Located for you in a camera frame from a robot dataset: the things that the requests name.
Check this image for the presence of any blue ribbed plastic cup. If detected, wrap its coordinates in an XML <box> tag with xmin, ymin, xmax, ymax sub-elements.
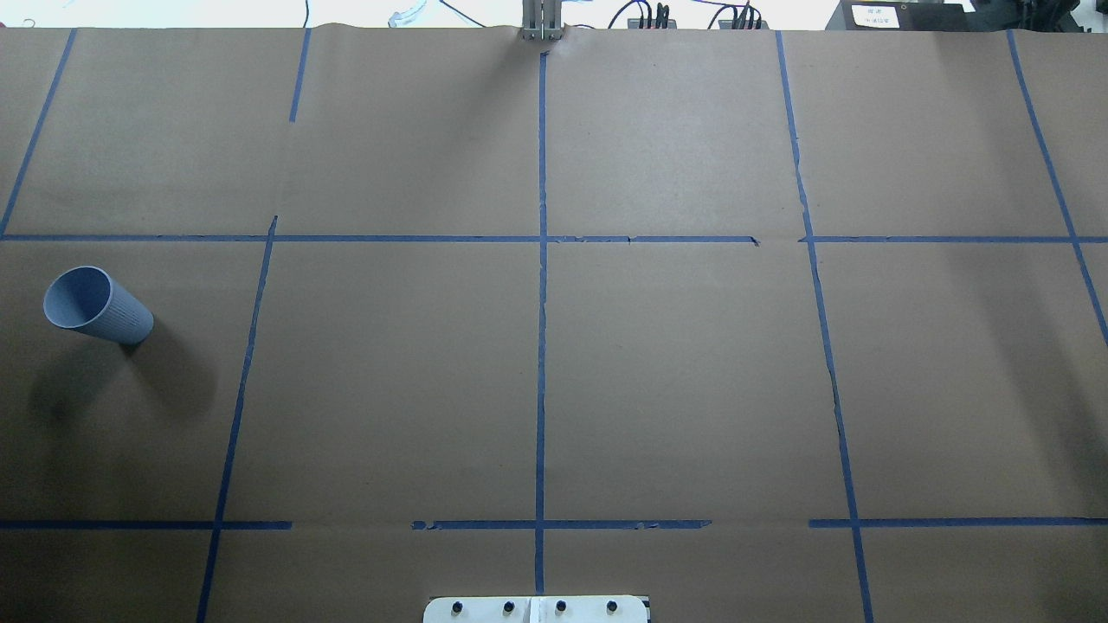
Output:
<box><xmin>42</xmin><ymin>266</ymin><xmax>155</xmax><ymax>346</ymax></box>

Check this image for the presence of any black power strip left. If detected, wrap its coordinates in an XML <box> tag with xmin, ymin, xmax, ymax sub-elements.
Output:
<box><xmin>620</xmin><ymin>1</ymin><xmax>678</xmax><ymax>30</ymax></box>

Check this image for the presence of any black power strip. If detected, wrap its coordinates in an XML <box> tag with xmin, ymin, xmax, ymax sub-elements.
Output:
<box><xmin>709</xmin><ymin>3</ymin><xmax>769</xmax><ymax>30</ymax></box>
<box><xmin>620</xmin><ymin>1</ymin><xmax>678</xmax><ymax>30</ymax></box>

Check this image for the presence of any black power strip right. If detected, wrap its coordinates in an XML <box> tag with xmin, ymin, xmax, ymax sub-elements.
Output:
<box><xmin>709</xmin><ymin>3</ymin><xmax>769</xmax><ymax>30</ymax></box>

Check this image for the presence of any black box with label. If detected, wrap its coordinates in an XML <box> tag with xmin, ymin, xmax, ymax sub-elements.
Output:
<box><xmin>824</xmin><ymin>1</ymin><xmax>972</xmax><ymax>32</ymax></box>

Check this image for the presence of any aluminium frame post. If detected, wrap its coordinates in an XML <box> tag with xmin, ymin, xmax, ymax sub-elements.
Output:
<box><xmin>519</xmin><ymin>0</ymin><xmax>564</xmax><ymax>41</ymax></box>

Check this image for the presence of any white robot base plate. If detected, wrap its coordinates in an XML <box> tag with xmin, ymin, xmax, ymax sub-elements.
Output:
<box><xmin>422</xmin><ymin>594</ymin><xmax>653</xmax><ymax>622</ymax></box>

